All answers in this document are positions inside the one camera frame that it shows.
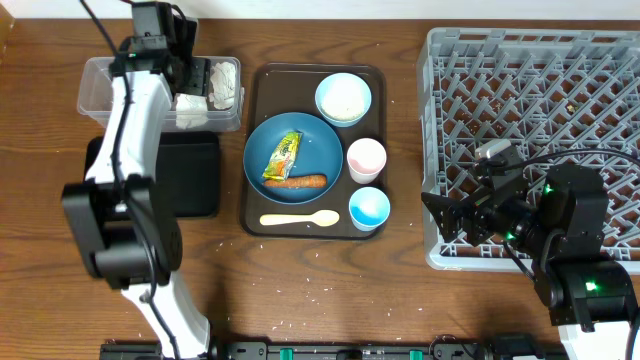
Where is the white paper wrapper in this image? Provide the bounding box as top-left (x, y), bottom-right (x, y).
top-left (175, 62), bottom-right (237, 129)

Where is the light blue plastic cup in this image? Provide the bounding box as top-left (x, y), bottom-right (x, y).
top-left (348, 187), bottom-right (391, 232)

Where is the pink plastic cup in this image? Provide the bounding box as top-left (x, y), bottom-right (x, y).
top-left (346, 138), bottom-right (387, 184)

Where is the green yellow snack packet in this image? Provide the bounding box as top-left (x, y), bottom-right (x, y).
top-left (262, 131), bottom-right (303, 182)

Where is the orange carrot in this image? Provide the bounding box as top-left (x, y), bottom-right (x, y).
top-left (263, 174), bottom-right (328, 189)

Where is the dark blue plate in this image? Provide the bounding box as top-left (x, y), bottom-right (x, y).
top-left (243, 112), bottom-right (343, 205)

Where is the light blue bowl with rice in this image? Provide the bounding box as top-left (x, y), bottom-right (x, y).
top-left (314, 73), bottom-right (373, 127)

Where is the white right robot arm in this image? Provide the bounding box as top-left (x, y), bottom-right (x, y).
top-left (421, 159), bottom-right (639, 359)

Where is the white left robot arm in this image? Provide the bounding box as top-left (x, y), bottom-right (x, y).
top-left (61, 5), bottom-right (214, 359)

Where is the clear plastic waste bin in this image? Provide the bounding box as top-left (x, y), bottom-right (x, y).
top-left (77, 56), bottom-right (244, 133)

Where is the grey dishwasher rack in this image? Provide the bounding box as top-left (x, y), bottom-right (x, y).
top-left (416, 28), bottom-right (639, 274)

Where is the cream plastic spoon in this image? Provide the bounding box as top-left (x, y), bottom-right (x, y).
top-left (259, 210), bottom-right (340, 227)

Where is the dark brown serving tray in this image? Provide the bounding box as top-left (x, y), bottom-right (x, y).
top-left (240, 63), bottom-right (386, 241)

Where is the black rail at table edge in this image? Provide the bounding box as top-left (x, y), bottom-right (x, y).
top-left (98, 333), bottom-right (571, 360)

